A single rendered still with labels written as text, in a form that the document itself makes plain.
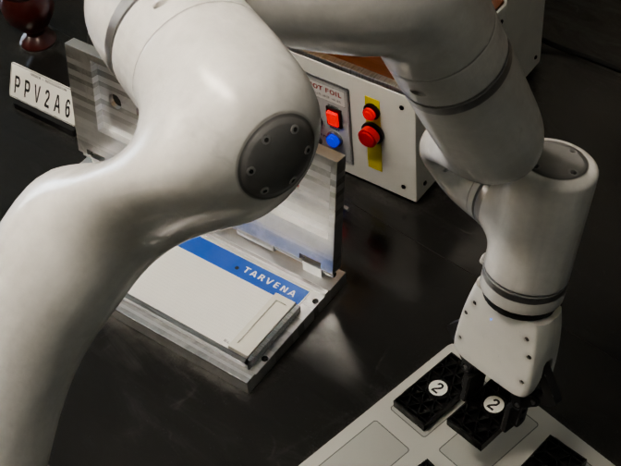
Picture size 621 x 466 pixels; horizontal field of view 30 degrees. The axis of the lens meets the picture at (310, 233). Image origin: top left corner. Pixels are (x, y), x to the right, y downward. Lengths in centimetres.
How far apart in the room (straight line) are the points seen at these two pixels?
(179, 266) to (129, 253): 74
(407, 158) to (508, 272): 45
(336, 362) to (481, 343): 27
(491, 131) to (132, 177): 32
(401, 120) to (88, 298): 77
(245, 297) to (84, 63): 38
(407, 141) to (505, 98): 62
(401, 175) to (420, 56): 74
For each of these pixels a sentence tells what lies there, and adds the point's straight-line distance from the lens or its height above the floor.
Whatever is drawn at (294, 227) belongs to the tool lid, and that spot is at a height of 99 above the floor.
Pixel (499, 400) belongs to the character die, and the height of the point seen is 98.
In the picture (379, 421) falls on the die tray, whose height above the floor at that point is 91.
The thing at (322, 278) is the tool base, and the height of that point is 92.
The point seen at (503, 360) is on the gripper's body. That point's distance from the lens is 119.
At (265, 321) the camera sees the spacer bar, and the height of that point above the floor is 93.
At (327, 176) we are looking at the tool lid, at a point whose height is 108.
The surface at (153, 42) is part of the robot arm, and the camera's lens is 73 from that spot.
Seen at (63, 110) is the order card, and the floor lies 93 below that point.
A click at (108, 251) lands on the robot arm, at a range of 77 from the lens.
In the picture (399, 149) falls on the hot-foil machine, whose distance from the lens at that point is 152.
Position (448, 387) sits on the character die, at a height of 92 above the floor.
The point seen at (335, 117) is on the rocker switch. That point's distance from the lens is 154.
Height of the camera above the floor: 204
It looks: 47 degrees down
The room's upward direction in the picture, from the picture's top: 6 degrees counter-clockwise
